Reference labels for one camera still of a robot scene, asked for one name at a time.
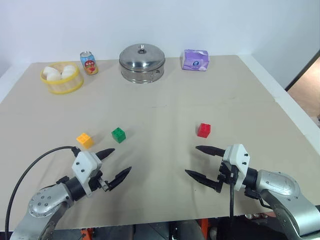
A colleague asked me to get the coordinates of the yellow toy brick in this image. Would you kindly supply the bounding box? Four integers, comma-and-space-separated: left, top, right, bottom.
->
76, 132, 95, 150

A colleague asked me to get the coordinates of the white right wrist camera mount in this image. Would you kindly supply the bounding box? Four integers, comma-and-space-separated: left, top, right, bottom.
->
222, 144, 251, 191

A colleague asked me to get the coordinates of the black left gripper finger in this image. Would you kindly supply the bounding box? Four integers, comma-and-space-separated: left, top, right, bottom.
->
96, 148, 116, 161
107, 166, 133, 192

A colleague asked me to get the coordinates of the green toy brick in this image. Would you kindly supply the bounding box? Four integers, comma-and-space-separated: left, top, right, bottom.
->
111, 127, 127, 144

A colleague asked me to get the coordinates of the red toy brick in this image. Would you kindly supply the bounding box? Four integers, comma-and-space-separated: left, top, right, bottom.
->
196, 122, 211, 138

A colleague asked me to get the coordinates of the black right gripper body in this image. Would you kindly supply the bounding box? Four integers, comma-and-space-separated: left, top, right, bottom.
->
217, 161, 240, 193

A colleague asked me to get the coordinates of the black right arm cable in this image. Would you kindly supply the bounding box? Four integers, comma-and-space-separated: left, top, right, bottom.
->
228, 172, 237, 218

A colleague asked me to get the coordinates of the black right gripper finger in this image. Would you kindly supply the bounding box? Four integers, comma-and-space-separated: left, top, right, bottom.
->
195, 145, 227, 158
184, 169, 222, 193

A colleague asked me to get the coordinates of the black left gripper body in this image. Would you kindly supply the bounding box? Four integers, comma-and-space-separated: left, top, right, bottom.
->
87, 170, 111, 193

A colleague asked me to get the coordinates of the blue orange drink can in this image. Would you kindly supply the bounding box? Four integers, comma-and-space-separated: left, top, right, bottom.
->
79, 51, 99, 76

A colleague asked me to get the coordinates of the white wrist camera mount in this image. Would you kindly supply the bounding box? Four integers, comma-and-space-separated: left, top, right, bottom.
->
222, 144, 251, 191
71, 150, 103, 197

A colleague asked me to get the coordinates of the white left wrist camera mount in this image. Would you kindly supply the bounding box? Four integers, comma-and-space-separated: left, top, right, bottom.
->
71, 150, 103, 197

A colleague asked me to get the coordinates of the orange frame piece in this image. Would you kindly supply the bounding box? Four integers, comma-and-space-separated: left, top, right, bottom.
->
81, 227, 95, 240
198, 218, 210, 240

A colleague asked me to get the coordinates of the stainless steel pot lid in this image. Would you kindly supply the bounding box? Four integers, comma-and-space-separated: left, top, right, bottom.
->
118, 43, 166, 73

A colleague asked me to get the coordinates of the beige table cover sheet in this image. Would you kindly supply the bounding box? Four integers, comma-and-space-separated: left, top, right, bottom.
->
0, 54, 316, 231

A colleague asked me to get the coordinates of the yellow steamer basket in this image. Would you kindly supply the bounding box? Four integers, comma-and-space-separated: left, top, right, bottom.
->
40, 61, 84, 95

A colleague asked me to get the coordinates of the purple tissue pack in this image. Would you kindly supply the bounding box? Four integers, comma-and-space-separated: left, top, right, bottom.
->
179, 49, 210, 72

